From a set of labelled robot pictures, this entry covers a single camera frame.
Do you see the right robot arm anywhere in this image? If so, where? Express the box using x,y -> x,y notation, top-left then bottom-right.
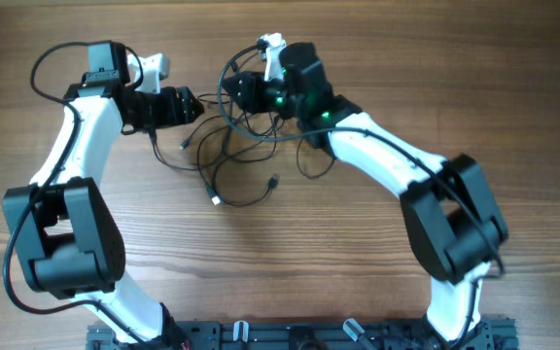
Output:
217,38 -> 508,349

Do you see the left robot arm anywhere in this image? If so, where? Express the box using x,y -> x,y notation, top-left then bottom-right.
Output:
2,41 -> 203,349

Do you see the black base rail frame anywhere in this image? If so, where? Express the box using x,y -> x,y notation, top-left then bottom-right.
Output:
85,318 -> 520,350

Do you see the right camera black cable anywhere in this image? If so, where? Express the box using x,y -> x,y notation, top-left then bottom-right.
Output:
217,44 -> 506,350

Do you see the black multi-plug cable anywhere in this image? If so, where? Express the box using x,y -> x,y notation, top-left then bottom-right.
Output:
147,91 -> 337,209

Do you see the left camera black cable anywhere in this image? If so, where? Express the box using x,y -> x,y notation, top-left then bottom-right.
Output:
1,40 -> 145,349

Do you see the camera black cable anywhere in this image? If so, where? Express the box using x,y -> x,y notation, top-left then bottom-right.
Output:
217,44 -> 506,350
1,40 -> 145,349

